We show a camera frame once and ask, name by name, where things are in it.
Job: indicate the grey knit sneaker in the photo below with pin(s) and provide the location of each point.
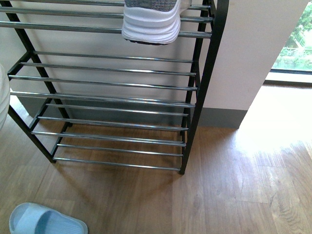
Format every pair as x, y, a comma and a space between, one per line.
153, 21

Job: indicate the light blue slipper far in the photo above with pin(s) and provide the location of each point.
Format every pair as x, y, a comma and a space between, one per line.
32, 218

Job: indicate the black metal shoe rack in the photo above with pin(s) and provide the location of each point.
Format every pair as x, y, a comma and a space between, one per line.
95, 96

